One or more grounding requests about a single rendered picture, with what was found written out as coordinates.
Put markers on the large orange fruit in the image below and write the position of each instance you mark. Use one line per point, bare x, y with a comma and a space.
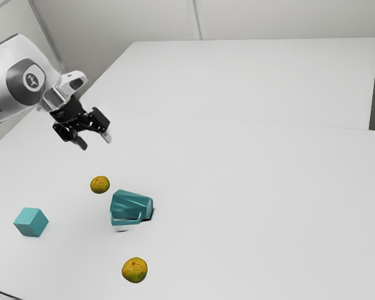
134, 270

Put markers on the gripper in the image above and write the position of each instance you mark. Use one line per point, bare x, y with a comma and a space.
69, 113

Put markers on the small orange fruit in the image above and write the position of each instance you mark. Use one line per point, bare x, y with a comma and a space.
99, 184

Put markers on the teal faceted mug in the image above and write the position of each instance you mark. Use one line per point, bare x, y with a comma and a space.
129, 207

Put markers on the teal cube block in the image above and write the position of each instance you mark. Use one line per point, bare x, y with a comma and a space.
30, 222

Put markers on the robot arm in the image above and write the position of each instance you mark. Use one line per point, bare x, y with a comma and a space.
17, 79

